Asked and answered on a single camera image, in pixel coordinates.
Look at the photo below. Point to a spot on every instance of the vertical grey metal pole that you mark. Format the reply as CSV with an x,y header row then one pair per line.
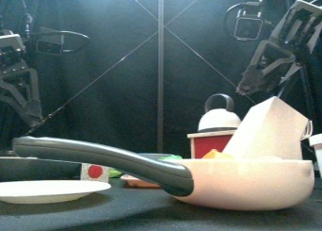
x,y
161,84

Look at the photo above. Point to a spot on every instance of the pink plastic tray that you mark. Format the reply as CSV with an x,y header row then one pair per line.
x,y
138,182

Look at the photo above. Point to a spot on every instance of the white round plate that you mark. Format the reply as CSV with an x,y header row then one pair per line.
x,y
46,190

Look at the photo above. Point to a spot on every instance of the tall white box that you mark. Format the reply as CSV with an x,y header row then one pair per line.
x,y
268,131

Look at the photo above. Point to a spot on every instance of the green toy bell pepper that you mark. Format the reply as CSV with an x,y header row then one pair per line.
x,y
114,173

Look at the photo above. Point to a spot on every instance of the white block with red dot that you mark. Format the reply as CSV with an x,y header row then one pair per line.
x,y
95,172

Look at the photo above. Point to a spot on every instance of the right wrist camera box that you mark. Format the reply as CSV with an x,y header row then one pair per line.
x,y
248,28

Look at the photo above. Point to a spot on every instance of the dark grey round pan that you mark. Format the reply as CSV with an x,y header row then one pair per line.
x,y
38,168

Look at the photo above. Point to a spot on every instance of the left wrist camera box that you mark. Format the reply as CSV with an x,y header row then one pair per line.
x,y
49,47

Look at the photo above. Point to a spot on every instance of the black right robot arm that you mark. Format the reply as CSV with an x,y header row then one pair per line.
x,y
316,84

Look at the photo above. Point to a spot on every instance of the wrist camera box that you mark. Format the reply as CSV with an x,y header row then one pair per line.
x,y
248,28
49,47

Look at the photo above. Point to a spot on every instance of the black cloth backdrop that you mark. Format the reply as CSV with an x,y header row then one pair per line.
x,y
105,36

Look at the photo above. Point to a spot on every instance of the yellow toy bell pepper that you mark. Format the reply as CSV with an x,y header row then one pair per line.
x,y
214,155

